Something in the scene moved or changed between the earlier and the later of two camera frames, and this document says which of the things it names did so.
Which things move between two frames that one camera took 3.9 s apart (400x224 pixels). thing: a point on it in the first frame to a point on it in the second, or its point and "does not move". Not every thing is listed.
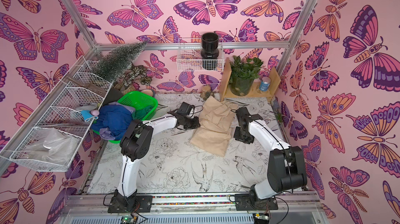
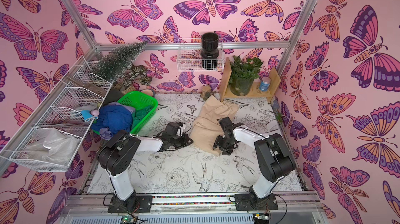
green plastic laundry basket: [135, 99] does not move
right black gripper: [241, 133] to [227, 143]
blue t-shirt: [114, 117] does not move
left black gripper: [197, 125] to [186, 141]
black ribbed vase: [209, 51] does not move
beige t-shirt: [215, 119] does not move
